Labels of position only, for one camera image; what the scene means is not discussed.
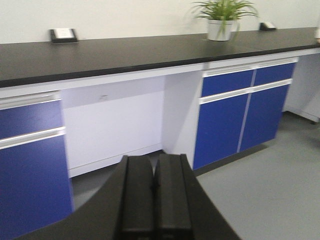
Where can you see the blue cabinet left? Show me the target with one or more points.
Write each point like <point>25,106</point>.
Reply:
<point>35,188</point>

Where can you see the blue cabinet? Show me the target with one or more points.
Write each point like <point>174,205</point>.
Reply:
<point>35,188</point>
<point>240,107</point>

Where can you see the blue cabinet right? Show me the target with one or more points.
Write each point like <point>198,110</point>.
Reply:
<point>240,107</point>

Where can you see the black lab counter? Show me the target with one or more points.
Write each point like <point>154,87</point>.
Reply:
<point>42,62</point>

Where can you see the black white outlet box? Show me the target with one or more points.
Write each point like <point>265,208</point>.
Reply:
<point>63,35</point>

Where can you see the potted green plant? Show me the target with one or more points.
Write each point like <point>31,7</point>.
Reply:
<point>222,16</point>

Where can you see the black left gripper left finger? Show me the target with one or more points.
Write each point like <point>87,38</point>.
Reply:
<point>138,209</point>

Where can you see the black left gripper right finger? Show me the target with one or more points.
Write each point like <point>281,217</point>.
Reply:
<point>171,204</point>

